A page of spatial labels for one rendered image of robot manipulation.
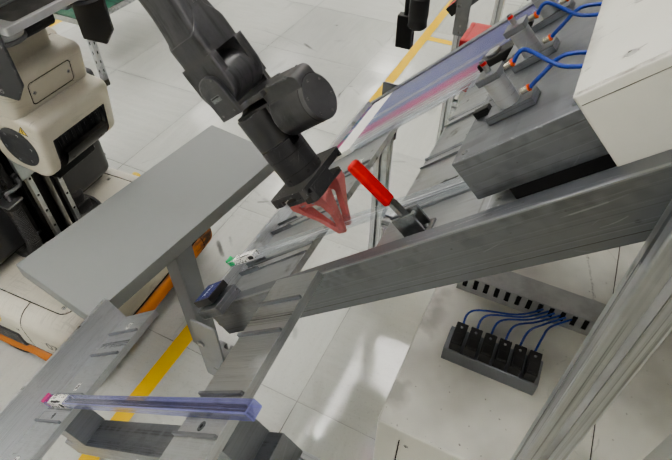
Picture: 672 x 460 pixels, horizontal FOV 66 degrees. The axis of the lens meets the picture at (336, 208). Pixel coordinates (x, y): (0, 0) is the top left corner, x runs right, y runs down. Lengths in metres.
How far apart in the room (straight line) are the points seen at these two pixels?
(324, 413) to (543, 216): 1.21
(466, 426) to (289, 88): 0.60
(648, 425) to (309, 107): 0.74
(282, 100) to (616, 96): 0.35
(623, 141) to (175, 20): 0.47
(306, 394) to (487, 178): 1.20
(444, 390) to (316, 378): 0.75
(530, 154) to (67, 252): 1.01
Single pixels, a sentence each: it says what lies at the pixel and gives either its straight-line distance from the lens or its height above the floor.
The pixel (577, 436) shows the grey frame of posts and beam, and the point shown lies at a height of 0.89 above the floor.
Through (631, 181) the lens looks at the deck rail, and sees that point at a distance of 0.44.
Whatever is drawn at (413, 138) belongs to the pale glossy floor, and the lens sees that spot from 2.45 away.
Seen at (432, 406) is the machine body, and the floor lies 0.62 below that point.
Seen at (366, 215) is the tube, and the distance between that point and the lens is 0.68.
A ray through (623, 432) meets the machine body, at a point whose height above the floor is 0.62.
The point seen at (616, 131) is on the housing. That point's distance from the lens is 0.44.
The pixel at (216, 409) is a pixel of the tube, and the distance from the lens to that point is 0.48.
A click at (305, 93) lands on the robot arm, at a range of 0.60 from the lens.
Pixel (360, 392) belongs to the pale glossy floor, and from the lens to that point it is 1.62.
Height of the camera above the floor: 1.45
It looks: 44 degrees down
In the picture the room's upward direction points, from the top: straight up
